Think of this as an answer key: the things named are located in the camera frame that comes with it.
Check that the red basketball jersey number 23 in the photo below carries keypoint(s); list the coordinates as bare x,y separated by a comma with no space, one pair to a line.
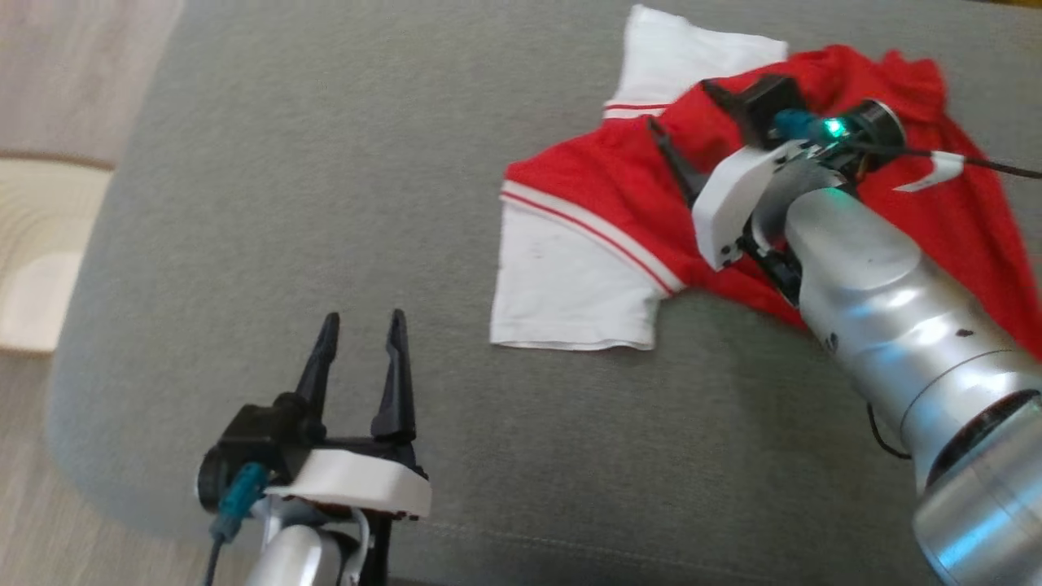
602,187

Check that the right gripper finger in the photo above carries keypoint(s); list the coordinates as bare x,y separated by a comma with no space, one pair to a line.
682,167
723,92

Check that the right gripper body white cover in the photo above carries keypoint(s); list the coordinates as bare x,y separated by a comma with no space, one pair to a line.
728,203

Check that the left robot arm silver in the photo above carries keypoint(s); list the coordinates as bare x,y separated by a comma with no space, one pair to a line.
297,553

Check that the cream perforated laundry basket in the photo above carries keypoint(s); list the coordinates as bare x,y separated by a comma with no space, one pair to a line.
49,244

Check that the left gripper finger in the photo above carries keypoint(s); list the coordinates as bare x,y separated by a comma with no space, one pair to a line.
397,391
319,366

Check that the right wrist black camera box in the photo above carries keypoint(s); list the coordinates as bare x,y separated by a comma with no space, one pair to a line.
773,102

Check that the large grey sofa seat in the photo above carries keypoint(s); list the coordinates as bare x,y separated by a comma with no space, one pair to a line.
326,203

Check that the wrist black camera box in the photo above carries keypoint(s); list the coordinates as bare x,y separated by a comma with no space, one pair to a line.
773,102
260,435

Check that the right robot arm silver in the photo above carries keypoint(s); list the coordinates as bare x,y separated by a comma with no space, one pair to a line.
895,325

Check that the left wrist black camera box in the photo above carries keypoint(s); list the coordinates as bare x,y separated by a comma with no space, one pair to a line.
260,435

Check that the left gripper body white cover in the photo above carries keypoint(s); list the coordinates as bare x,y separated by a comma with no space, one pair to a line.
358,480

